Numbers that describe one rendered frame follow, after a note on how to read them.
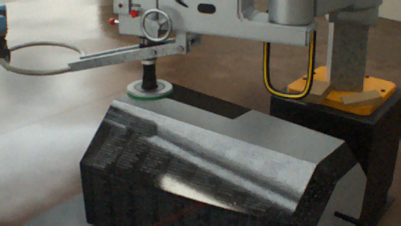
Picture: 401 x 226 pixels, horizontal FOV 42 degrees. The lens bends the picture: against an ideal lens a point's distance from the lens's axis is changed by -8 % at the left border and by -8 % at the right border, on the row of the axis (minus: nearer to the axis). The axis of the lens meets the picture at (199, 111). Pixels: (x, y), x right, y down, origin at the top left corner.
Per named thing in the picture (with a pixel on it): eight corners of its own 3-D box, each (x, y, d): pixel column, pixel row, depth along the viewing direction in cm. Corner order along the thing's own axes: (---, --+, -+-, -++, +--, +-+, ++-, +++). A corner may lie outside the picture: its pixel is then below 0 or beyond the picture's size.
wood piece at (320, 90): (312, 88, 287) (313, 79, 285) (330, 92, 283) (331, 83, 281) (300, 100, 271) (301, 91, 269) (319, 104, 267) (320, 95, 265)
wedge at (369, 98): (374, 98, 276) (376, 89, 274) (381, 105, 266) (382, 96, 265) (339, 98, 275) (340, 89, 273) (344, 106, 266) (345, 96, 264)
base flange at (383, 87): (321, 71, 326) (322, 63, 324) (397, 89, 299) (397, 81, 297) (283, 94, 290) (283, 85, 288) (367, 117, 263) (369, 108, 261)
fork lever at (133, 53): (205, 42, 257) (202, 31, 256) (187, 53, 241) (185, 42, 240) (87, 63, 288) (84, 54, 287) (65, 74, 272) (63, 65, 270)
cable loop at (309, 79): (312, 101, 238) (317, 30, 226) (311, 104, 235) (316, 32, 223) (262, 93, 246) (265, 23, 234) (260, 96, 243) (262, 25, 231)
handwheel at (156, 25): (180, 38, 243) (180, 6, 237) (170, 44, 234) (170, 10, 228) (150, 35, 248) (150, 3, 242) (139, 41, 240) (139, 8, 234)
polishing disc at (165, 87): (117, 90, 265) (117, 87, 265) (149, 78, 280) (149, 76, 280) (150, 101, 253) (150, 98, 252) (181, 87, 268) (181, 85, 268)
